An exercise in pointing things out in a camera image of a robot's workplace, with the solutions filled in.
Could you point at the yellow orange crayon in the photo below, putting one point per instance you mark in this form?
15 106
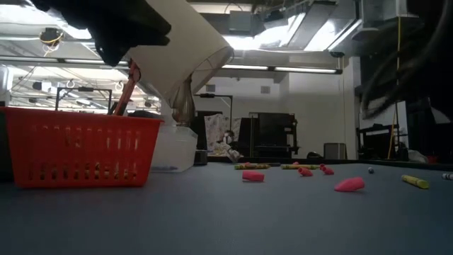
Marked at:
304 166

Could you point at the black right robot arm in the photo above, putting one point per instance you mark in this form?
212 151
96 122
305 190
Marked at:
424 63

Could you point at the black ceiling device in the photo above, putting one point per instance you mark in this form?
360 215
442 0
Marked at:
50 35

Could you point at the red desk lamp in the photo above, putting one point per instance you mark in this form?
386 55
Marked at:
124 99

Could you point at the table lamp with white shade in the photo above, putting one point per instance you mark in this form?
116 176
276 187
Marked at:
191 53

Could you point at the long ceiling light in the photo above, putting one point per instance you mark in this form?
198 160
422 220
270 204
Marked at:
35 59
304 69

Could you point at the white ceiling box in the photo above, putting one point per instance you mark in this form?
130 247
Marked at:
240 21

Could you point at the red plastic basket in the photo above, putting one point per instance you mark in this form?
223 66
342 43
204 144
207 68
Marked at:
81 148

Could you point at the clear plastic bin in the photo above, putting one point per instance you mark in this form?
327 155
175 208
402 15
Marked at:
177 148

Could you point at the patterned white sheet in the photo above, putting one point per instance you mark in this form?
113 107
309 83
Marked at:
214 124

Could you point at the black pole stand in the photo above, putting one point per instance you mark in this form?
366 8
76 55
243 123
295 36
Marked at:
231 113

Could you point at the small black box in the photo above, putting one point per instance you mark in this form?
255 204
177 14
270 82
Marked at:
200 157

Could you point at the person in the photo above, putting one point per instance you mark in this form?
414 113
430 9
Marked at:
229 137

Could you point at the white paper clutter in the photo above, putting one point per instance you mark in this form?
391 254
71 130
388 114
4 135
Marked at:
226 154

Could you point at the black equipment rack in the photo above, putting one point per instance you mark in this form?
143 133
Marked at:
269 134

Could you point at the dark purple crayon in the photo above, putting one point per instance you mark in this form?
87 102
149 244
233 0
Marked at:
273 164

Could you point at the small black floor object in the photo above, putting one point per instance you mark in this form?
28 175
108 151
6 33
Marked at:
314 155

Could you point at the grey trash can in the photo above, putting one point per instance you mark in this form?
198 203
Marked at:
335 151

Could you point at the black side table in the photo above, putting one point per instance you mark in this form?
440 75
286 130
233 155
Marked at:
375 129

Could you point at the black metal frame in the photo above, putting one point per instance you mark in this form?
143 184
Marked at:
85 88

